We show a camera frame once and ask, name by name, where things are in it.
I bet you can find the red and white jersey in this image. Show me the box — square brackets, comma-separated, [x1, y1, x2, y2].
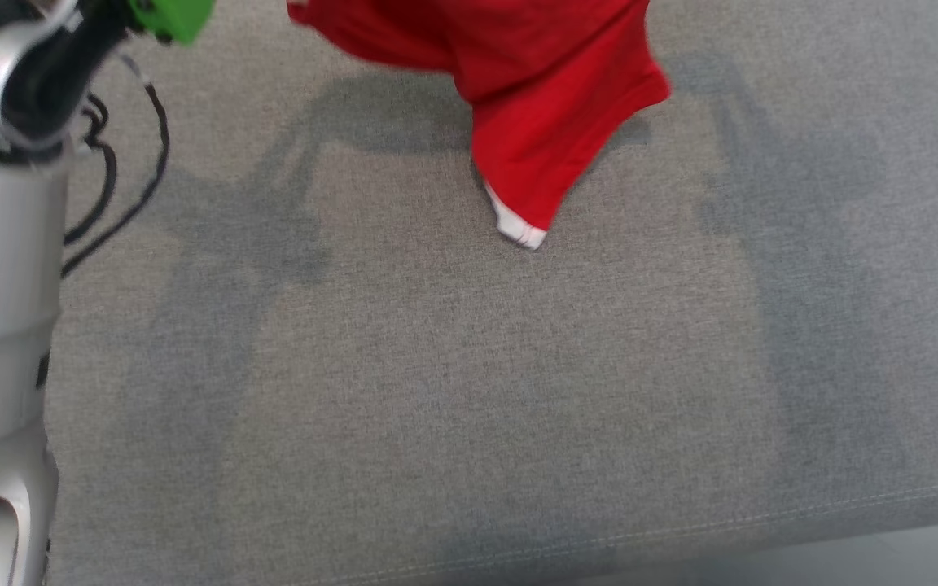
[286, 0, 672, 251]

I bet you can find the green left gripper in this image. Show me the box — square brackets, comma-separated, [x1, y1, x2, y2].
[129, 0, 218, 46]

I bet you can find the thin black cable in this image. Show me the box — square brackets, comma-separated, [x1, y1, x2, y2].
[60, 54, 171, 278]
[64, 94, 118, 247]

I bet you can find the grey fabric sofa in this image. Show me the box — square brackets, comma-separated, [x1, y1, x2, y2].
[42, 0, 938, 586]

